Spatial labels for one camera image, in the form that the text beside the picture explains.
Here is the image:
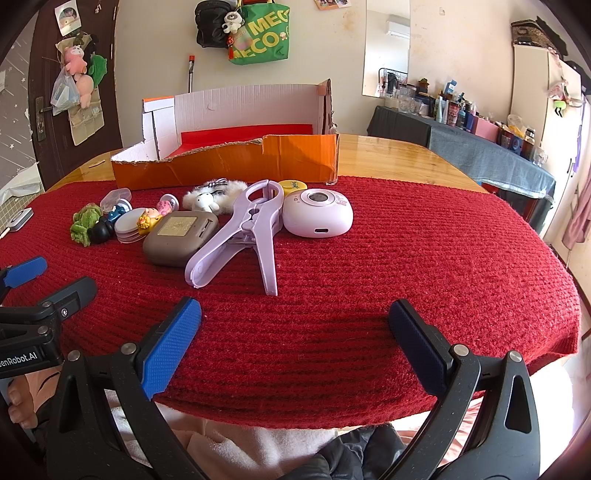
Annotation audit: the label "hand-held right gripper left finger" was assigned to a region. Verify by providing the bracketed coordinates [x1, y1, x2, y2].
[46, 296, 208, 480]

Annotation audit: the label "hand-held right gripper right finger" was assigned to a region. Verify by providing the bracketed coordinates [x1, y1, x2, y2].
[388, 299, 541, 480]

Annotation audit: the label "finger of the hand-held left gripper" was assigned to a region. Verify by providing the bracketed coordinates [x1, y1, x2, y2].
[0, 257, 49, 305]
[28, 276, 99, 324]

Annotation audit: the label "black cartoon figurine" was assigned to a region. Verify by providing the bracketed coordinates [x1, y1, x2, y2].
[88, 220, 115, 245]

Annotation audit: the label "green fuzzy scrunchie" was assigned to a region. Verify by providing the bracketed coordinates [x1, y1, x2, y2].
[69, 205, 105, 247]

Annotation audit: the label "white round container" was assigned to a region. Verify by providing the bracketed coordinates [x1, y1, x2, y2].
[114, 207, 148, 244]

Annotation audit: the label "blue cartoon figurine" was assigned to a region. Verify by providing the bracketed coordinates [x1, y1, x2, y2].
[104, 199, 132, 222]

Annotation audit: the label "yellow cartoon figurine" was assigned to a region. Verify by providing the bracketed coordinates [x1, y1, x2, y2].
[137, 208, 161, 232]

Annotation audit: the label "small clear plastic box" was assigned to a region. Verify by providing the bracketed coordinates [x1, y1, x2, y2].
[100, 187, 134, 210]

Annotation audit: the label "large purple plastic clip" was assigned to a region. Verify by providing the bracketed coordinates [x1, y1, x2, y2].
[185, 179, 284, 296]

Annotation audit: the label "brown rounded case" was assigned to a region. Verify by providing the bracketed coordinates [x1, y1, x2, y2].
[142, 211, 221, 268]

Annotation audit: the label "white fluffy plush rabbit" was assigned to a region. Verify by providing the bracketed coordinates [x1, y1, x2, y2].
[183, 178, 250, 215]

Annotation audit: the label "orange and white cardboard box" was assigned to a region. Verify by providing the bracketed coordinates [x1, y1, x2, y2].
[110, 78, 341, 191]

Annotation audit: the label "person's left hand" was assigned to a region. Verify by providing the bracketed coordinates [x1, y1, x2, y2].
[7, 376, 40, 430]

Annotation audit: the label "small white device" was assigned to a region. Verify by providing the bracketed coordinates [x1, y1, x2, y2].
[9, 208, 35, 232]

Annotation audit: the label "white paper sheets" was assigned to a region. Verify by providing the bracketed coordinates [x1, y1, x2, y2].
[0, 162, 44, 206]

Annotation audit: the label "red knitted blanket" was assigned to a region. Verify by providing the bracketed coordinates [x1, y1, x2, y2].
[0, 175, 581, 430]

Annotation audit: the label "pale pink garment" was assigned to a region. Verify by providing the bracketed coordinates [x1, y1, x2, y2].
[111, 392, 578, 480]

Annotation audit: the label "dark cloth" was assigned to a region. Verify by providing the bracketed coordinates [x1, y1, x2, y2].
[318, 422, 419, 480]

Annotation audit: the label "beige hanging organizer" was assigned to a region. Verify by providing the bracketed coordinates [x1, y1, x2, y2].
[69, 88, 105, 146]

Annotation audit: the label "dark wooden door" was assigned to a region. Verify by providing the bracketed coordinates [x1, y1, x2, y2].
[28, 0, 123, 190]

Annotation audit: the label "clear plastic bag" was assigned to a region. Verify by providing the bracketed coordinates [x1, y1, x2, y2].
[50, 74, 84, 116]

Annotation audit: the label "side table with dark cloth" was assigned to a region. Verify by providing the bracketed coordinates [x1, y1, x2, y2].
[367, 105, 557, 217]

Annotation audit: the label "pink curtain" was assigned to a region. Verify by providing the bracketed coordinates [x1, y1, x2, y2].
[561, 157, 591, 250]

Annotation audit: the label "green plush toy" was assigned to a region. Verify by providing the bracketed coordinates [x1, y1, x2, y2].
[88, 54, 109, 86]

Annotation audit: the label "pink plush toy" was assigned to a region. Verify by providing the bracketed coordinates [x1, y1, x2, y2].
[62, 45, 95, 109]

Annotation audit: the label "pink box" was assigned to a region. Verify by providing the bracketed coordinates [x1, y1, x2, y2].
[471, 113, 504, 141]

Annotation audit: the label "row of bottles and jars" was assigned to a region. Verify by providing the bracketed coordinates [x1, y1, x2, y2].
[379, 78, 550, 167]

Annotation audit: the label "photo on door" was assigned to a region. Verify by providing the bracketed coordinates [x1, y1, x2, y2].
[54, 2, 79, 34]

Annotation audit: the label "white wardrobe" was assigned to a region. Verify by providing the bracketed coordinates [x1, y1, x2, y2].
[510, 41, 591, 241]

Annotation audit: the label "pink and green hanging toy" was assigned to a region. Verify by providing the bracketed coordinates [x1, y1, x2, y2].
[547, 78, 583, 121]

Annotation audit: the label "black bag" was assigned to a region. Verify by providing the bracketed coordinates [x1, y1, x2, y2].
[194, 0, 241, 48]

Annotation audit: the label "green tote bag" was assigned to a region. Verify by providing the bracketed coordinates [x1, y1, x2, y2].
[229, 0, 291, 66]

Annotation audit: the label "patterned bag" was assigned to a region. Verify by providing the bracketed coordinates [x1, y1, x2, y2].
[510, 16, 568, 56]

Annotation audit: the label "wall mirror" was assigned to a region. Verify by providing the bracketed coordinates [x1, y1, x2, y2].
[361, 0, 411, 99]

